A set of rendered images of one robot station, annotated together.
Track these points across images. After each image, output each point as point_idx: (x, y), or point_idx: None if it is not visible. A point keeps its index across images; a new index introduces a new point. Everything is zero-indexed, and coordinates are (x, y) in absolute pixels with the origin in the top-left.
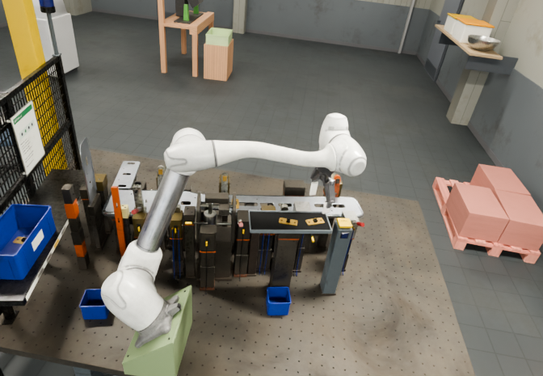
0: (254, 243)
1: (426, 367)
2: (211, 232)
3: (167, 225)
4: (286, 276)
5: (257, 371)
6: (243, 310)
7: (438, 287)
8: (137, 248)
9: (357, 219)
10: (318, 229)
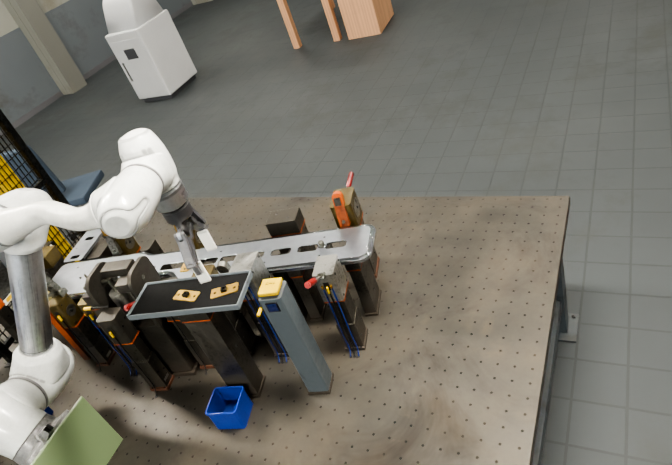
0: None
1: None
2: (108, 319)
3: (38, 319)
4: (235, 370)
5: None
6: (190, 422)
7: (524, 372)
8: (18, 352)
9: (331, 270)
10: (221, 304)
